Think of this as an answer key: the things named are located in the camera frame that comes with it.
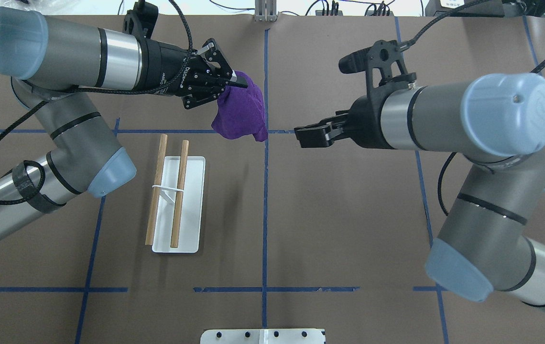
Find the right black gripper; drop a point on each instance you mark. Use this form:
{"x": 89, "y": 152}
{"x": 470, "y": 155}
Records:
{"x": 363, "y": 125}

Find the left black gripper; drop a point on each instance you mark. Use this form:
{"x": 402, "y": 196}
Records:
{"x": 163, "y": 68}

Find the purple towel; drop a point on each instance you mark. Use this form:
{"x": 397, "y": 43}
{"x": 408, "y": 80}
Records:
{"x": 241, "y": 112}

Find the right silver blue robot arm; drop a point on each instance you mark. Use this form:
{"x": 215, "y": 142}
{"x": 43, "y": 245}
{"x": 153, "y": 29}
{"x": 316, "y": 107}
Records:
{"x": 497, "y": 122}

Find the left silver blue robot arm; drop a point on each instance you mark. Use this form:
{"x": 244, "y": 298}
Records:
{"x": 54, "y": 64}

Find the right wooden rack rod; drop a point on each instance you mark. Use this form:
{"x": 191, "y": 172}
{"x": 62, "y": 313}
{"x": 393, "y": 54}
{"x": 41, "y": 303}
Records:
{"x": 179, "y": 197}

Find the wooden rack rod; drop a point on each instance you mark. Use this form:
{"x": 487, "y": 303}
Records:
{"x": 179, "y": 197}
{"x": 152, "y": 218}

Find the white towel rack base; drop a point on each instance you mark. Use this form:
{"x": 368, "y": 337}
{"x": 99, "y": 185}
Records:
{"x": 190, "y": 229}

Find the left wooden rack rod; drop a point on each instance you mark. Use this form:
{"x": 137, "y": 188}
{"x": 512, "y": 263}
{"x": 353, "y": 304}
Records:
{"x": 152, "y": 218}

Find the black power strip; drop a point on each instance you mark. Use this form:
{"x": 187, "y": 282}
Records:
{"x": 329, "y": 13}

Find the black electronics box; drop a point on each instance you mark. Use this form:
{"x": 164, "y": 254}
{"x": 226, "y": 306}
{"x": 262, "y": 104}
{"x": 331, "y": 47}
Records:
{"x": 487, "y": 8}

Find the brown paper table cover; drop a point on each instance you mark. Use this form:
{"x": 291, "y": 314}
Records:
{"x": 333, "y": 238}

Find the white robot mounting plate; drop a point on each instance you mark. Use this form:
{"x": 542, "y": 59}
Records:
{"x": 264, "y": 336}

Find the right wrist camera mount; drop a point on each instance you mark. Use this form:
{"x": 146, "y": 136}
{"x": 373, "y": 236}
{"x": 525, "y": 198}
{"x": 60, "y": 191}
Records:
{"x": 384, "y": 66}

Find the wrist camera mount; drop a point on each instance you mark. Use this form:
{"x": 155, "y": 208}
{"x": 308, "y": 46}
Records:
{"x": 141, "y": 20}
{"x": 384, "y": 66}

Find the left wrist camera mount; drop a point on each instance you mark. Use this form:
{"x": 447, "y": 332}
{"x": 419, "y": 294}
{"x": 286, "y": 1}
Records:
{"x": 141, "y": 20}

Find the grey aluminium frame post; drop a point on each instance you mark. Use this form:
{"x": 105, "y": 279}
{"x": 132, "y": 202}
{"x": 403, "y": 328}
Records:
{"x": 265, "y": 11}

